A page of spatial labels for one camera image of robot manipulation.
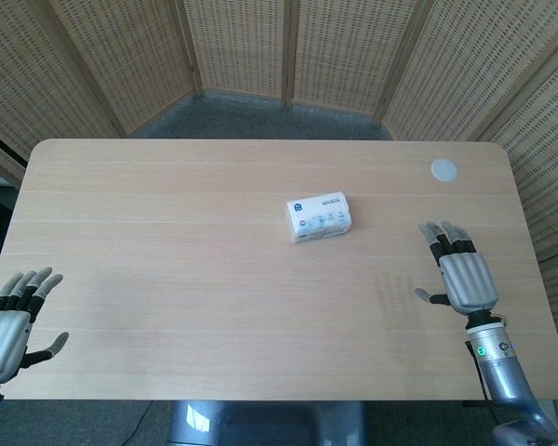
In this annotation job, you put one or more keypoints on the white tissue pack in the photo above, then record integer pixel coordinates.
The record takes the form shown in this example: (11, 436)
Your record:
(319, 221)

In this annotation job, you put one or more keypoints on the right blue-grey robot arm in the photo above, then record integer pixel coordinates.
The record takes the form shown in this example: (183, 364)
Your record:
(504, 371)

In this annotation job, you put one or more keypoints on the woven bamboo folding screen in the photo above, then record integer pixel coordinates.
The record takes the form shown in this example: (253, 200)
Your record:
(279, 60)

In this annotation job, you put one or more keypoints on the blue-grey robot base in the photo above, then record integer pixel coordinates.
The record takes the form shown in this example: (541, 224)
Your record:
(265, 423)

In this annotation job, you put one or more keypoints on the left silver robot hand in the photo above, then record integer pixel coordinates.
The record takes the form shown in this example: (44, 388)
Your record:
(0, 337)

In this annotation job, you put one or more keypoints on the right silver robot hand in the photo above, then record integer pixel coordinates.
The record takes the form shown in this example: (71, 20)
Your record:
(469, 283)

